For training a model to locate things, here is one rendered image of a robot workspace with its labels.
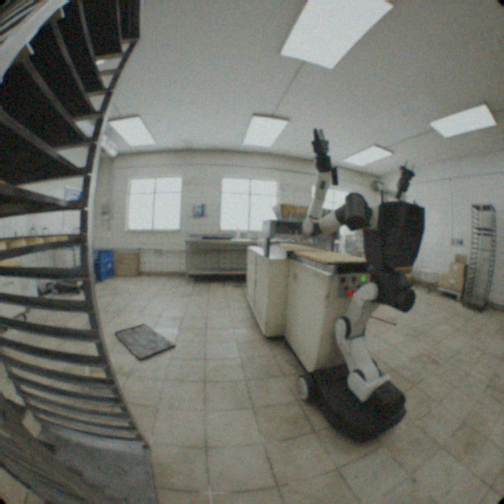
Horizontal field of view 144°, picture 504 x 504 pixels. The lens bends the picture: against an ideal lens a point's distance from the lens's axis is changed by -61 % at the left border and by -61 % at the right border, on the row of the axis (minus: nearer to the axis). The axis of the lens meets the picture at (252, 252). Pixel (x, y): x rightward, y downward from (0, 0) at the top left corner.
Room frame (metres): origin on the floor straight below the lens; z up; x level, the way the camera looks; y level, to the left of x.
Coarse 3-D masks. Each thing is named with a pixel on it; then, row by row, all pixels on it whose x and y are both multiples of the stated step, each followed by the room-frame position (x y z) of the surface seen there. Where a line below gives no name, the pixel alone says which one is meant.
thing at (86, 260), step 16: (128, 48) 0.41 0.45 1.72; (128, 64) 0.44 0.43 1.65; (112, 80) 0.41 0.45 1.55; (112, 96) 0.42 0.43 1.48; (96, 128) 0.41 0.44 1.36; (96, 160) 0.43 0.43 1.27; (80, 224) 0.41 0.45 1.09; (80, 256) 0.41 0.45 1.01; (96, 304) 0.43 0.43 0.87; (96, 320) 0.41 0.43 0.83; (112, 368) 0.43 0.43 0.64; (144, 448) 0.41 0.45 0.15
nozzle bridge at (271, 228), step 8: (264, 224) 1.99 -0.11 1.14; (272, 224) 1.78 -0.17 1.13; (280, 224) 1.88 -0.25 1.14; (288, 224) 1.90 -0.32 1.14; (296, 224) 1.91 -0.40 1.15; (264, 232) 1.98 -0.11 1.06; (272, 232) 1.78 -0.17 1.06; (280, 232) 1.88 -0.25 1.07; (288, 232) 1.90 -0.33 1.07; (304, 232) 1.92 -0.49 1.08; (336, 232) 1.90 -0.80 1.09; (264, 240) 1.96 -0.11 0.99; (328, 240) 2.06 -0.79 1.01; (264, 248) 1.95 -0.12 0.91; (328, 248) 2.06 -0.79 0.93
